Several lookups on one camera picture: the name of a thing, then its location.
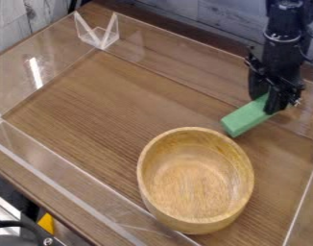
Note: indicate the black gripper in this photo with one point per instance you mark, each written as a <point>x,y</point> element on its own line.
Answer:
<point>274,64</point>

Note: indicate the green rectangular block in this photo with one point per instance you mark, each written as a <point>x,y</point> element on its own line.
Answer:
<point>246,117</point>

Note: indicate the brown wooden bowl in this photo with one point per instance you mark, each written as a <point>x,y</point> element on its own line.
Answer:
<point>195,179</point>

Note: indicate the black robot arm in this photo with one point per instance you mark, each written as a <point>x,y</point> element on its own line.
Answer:
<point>290,16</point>

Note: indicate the yellow label sticker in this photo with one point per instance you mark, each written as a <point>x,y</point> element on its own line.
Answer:
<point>46,223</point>

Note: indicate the clear acrylic corner bracket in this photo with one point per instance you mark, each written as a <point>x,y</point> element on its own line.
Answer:
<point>98,37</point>

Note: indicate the clear acrylic enclosure wall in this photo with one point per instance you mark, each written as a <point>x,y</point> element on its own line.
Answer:
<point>80,108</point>

